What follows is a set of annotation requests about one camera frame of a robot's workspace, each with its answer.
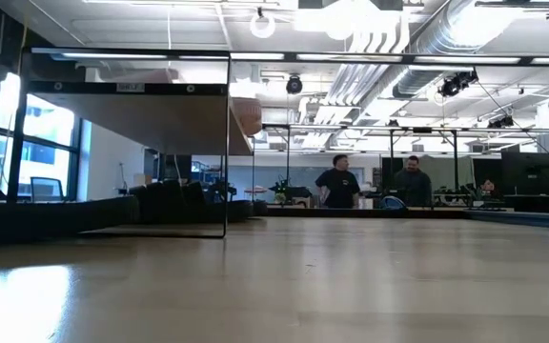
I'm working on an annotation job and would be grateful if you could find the white ring ceiling lamp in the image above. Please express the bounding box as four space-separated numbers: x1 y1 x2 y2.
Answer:
249 11 276 39

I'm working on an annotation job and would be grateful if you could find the wooden shelf with black frame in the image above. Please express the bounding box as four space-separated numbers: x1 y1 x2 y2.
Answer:
10 45 256 239

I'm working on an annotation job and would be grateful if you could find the black overhead rail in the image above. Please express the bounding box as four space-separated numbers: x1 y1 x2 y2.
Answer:
229 50 549 68

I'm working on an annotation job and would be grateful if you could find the black aluminium table frame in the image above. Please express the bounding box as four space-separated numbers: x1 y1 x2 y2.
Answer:
229 205 549 232

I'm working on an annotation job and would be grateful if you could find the person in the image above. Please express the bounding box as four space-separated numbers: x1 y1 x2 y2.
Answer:
315 153 362 210
478 178 499 199
392 154 434 208

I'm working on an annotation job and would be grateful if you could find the black ceiling device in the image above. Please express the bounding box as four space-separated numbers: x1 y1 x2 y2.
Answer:
437 70 479 99
487 115 515 130

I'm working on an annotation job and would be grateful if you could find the computer monitor by window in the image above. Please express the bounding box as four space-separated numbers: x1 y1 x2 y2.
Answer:
30 176 65 201

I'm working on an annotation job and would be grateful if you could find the black background monitor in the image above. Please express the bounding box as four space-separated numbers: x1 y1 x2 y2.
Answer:
500 151 549 196
143 148 193 181

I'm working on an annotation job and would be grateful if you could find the black round ceiling camera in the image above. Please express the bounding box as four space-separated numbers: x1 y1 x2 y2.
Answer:
286 74 304 95

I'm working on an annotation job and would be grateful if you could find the blue white round object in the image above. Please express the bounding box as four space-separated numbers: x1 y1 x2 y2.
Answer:
379 194 409 212

